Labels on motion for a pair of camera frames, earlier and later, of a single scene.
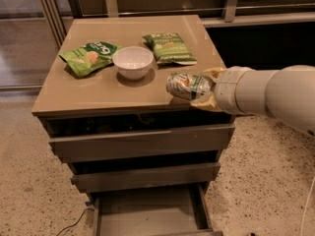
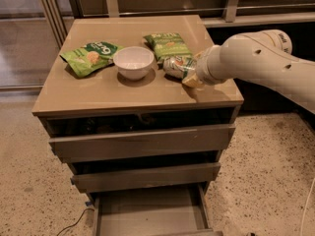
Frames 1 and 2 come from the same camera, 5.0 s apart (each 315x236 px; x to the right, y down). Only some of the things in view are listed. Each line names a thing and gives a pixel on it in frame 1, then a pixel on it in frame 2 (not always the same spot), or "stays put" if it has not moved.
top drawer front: x=73 y=148 stays put
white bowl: x=133 y=62 stays put
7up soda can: x=189 y=87 to x=177 y=67
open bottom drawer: x=162 y=210 stays put
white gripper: x=226 y=90 to x=202 y=69
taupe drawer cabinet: x=143 y=156 stays put
